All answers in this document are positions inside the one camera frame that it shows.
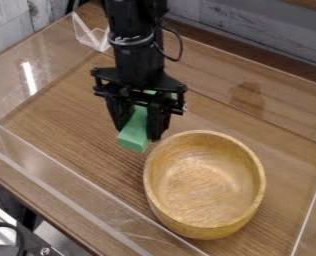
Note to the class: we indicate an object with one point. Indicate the green rectangular block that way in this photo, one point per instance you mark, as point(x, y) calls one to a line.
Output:
point(132, 135)

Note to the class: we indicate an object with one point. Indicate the black metal frame bracket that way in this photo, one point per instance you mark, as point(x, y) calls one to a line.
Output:
point(31, 244)

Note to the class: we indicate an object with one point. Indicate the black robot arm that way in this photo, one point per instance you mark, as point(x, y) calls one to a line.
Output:
point(135, 19)

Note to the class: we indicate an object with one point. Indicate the brown wooden bowl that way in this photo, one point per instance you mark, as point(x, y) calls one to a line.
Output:
point(204, 183)

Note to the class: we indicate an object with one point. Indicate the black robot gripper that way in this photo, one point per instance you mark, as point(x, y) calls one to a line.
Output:
point(136, 82)

